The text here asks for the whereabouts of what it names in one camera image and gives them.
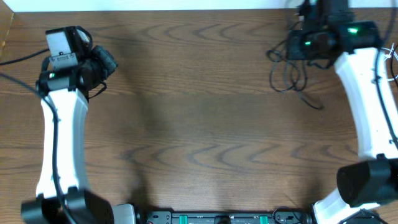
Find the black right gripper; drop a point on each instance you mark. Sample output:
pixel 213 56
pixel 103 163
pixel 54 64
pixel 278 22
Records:
pixel 293 37

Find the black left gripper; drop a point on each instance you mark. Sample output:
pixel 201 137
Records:
pixel 109 58

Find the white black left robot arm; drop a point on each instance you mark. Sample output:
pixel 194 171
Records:
pixel 63 193

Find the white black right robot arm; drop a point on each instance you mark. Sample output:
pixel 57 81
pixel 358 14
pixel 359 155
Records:
pixel 353 50

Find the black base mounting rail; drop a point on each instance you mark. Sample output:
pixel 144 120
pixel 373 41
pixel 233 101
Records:
pixel 279 216

